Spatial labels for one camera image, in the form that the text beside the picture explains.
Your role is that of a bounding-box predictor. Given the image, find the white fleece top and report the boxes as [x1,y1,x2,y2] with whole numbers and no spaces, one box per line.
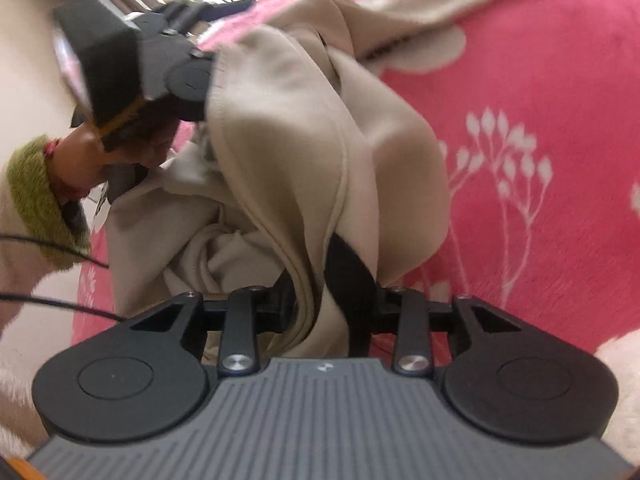
[594,329,640,453]

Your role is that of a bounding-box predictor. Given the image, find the person's left hand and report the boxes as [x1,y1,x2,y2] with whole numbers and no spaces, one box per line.
[52,125,173,201]

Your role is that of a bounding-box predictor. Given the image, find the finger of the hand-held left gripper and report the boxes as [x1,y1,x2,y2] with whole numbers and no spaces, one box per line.
[165,0,256,51]

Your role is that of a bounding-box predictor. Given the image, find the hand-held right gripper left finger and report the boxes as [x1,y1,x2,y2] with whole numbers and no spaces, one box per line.
[131,272,296,377]

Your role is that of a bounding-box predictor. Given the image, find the beige zip jacket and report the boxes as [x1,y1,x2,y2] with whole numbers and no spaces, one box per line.
[95,0,531,361]

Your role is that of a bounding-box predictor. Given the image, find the black cable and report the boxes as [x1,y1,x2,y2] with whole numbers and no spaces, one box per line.
[0,232,110,268]
[0,292,127,322]

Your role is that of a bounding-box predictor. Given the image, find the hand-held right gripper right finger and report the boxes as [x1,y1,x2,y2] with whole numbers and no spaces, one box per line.
[372,285,521,376]

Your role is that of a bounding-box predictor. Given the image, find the pink floral blanket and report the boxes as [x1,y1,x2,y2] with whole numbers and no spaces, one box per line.
[70,0,640,391]

